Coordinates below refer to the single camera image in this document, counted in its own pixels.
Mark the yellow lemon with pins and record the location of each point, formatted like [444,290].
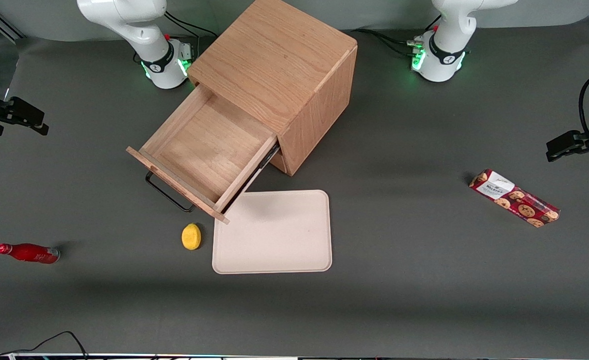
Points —
[191,237]

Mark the aluminium frame rail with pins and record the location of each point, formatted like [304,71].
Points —
[2,22]

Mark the red bottle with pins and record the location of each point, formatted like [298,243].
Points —
[29,253]

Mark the beige rectangular tray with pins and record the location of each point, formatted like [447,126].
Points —
[284,235]

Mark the oak wooden drawer cabinet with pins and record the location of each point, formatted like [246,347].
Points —
[284,60]

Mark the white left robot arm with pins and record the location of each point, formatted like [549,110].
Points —
[449,35]

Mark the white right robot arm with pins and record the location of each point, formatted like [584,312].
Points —
[147,30]

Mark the red cookie box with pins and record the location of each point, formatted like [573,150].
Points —
[517,200]

